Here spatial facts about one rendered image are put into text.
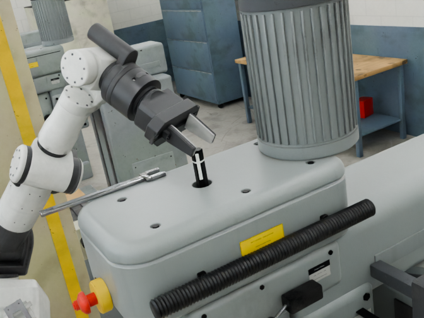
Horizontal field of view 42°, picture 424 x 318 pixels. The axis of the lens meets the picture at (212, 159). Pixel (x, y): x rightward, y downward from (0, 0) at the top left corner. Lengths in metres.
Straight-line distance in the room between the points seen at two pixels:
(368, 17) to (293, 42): 5.64
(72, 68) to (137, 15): 9.67
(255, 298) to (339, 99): 0.39
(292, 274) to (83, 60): 0.53
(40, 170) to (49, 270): 1.79
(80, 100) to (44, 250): 1.83
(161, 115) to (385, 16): 5.58
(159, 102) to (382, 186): 0.52
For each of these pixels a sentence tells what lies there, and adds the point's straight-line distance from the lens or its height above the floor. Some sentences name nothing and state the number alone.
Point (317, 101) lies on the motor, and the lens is 1.02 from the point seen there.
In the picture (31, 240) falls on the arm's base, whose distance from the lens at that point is 1.37.
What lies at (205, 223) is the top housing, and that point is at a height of 1.88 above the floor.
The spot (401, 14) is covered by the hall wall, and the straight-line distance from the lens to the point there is 6.28.
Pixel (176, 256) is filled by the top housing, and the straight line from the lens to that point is 0.88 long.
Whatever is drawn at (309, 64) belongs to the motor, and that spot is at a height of 2.07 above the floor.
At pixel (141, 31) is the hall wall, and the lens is 10.70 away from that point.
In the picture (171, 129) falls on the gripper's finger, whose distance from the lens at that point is 0.94.
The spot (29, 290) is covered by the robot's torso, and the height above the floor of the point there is 1.64.
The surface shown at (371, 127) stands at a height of 0.23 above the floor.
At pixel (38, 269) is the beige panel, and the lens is 2.89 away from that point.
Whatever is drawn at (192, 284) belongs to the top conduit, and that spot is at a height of 1.81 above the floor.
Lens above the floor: 2.28
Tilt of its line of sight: 20 degrees down
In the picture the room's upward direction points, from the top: 10 degrees counter-clockwise
